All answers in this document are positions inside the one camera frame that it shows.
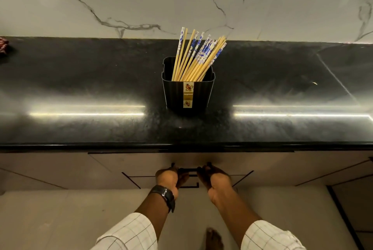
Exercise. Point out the person's bare foot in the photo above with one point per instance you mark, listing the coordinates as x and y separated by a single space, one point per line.
213 241

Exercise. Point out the red patterned packet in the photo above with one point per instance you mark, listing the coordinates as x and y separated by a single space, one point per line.
3 45

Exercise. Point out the person's right hand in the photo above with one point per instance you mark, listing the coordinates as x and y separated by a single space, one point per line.
219 184

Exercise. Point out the white checked right sleeve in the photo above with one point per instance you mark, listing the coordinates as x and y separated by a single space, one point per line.
268 238

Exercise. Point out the person's left forearm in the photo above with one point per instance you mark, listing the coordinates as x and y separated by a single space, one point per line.
153 215

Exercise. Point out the person's right fingers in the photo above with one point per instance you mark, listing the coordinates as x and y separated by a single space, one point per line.
204 175

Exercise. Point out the white checked left sleeve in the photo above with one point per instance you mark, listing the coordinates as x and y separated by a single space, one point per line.
128 235

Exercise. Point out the black wristwatch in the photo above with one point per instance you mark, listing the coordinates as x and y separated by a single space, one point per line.
165 194

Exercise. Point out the white checked sleeve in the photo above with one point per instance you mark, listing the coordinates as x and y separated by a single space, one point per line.
128 235
268 238

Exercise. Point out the person's right forearm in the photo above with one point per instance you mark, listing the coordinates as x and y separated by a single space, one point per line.
236 217

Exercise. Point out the beige cabinet drawer front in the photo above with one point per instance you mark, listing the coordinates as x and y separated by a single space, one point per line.
110 168

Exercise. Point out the person's left hand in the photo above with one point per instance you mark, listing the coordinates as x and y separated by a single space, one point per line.
166 178

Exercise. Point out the bundle of wooden chopsticks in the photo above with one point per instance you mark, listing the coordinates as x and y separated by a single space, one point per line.
194 60

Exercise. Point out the person's left fingers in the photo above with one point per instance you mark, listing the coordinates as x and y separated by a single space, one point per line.
182 178

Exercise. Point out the black ribbed chopstick holder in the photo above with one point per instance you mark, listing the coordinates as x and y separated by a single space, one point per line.
174 94

